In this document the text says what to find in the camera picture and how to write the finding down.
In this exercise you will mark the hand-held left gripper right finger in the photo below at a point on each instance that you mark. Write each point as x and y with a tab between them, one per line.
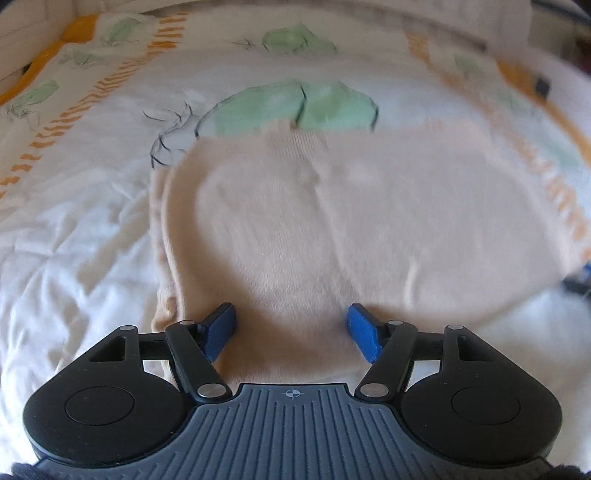
362	332

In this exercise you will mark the leaf print white blanket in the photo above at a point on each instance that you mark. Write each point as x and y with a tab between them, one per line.
69	230

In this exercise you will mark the beige butterfly print sweater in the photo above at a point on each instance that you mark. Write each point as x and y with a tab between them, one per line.
323	230

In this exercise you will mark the yellow bed sheet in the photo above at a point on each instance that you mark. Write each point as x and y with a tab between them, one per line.
46	50

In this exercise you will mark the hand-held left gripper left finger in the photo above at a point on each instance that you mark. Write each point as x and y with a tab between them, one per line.
221	327

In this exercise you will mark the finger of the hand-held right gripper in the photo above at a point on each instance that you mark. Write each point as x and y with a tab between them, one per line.
585	273

